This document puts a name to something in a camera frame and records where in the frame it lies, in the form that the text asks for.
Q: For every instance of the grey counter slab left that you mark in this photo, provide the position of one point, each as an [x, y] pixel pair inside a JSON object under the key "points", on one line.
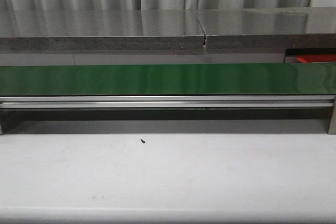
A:
{"points": [[100, 30]]}

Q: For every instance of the grey counter slab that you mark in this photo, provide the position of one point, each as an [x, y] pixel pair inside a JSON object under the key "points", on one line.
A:
{"points": [[277, 28], [100, 30]]}

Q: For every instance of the grey counter slab right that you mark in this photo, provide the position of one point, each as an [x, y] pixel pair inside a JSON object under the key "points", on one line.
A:
{"points": [[277, 28]]}

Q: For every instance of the green conveyor belt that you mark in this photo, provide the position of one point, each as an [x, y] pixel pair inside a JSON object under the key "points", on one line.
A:
{"points": [[183, 79]]}

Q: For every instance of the red tray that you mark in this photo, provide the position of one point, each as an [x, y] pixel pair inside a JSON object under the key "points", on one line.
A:
{"points": [[317, 58]]}

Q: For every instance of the left conveyor support leg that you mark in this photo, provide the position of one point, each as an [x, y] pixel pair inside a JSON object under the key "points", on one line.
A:
{"points": [[4, 122]]}

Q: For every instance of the conveyor support leg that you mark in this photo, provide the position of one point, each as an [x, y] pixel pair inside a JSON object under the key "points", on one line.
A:
{"points": [[4, 122], [332, 124]]}

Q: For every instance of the right conveyor support leg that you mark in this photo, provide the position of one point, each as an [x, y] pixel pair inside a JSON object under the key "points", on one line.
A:
{"points": [[332, 124]]}

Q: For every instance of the aluminium conveyor frame rail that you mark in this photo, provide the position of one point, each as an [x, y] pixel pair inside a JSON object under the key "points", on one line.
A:
{"points": [[167, 101]]}

